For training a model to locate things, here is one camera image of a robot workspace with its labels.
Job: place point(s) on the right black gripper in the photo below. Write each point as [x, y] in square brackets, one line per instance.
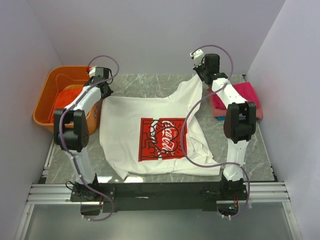
[200, 72]

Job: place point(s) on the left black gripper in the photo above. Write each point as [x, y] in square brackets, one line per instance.
[107, 89]

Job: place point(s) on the white printed t-shirt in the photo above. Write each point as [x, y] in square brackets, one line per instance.
[150, 136]

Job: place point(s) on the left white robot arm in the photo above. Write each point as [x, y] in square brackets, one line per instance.
[71, 131]

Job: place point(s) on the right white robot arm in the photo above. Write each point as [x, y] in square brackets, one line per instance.
[239, 123]

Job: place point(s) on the orange t-shirt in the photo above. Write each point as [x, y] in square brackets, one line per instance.
[64, 98]

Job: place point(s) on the folded magenta t-shirt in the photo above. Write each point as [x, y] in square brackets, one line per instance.
[245, 89]

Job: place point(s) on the folded salmon t-shirt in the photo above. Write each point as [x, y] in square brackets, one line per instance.
[222, 113]

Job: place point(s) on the orange plastic laundry basket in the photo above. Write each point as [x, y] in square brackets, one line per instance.
[59, 79]

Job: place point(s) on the folded blue t-shirt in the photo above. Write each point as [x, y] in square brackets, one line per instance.
[220, 118]

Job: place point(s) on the black base crossbar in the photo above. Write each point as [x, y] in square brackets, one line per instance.
[143, 196]

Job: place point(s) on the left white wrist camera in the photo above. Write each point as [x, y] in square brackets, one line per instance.
[91, 71]

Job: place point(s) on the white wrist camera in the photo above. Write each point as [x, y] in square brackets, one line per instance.
[91, 71]
[197, 57]

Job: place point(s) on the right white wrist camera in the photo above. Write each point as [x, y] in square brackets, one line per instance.
[197, 57]

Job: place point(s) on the aluminium frame rail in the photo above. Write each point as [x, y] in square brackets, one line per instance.
[267, 212]

